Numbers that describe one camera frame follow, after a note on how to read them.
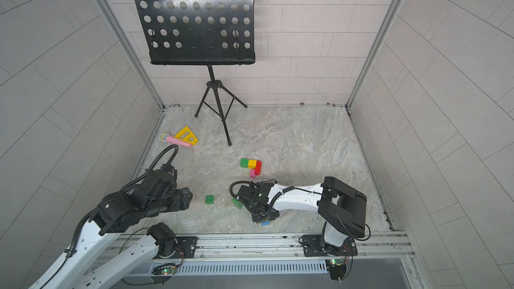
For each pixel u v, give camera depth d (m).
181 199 0.60
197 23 0.68
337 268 0.68
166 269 0.65
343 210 0.43
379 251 0.72
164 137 0.98
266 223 0.76
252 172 0.88
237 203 0.62
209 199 0.82
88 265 0.42
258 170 0.91
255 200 0.62
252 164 0.91
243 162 0.91
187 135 1.02
